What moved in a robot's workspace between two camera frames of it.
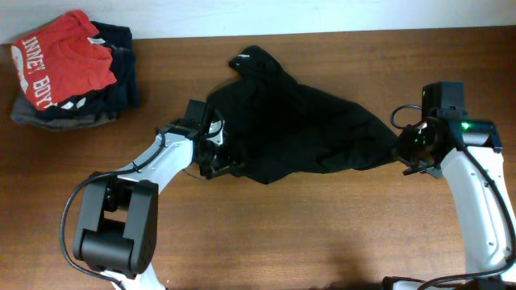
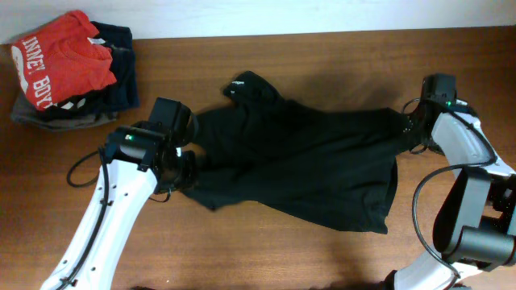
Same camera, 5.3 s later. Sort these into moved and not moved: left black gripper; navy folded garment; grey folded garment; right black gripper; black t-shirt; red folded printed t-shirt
Moved: left black gripper; black t-shirt; right black gripper
Not moved: navy folded garment; grey folded garment; red folded printed t-shirt
